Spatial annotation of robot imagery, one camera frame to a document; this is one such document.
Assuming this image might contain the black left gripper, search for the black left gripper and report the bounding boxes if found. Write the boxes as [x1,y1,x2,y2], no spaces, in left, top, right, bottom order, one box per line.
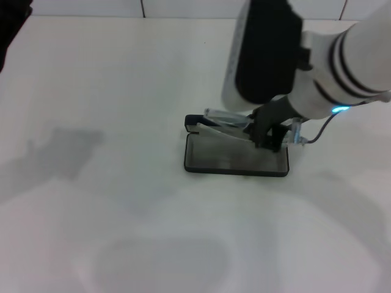
[0,0,34,74]

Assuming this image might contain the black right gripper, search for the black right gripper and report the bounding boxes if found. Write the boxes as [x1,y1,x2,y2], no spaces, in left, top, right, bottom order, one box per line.
[246,94,302,153]

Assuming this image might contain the black glasses case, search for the black glasses case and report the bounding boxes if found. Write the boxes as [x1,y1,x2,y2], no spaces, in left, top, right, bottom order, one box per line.
[183,114,290,178]

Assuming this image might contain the clear white glasses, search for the clear white glasses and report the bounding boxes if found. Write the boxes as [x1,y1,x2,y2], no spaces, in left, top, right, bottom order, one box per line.
[195,107,260,149]

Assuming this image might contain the right wrist cable, clear plug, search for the right wrist cable, clear plug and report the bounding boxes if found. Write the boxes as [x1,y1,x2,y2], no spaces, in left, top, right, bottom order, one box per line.
[287,102,370,147]

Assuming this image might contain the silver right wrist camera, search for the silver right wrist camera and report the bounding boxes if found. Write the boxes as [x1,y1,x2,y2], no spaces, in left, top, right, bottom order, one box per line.
[221,0,305,111]

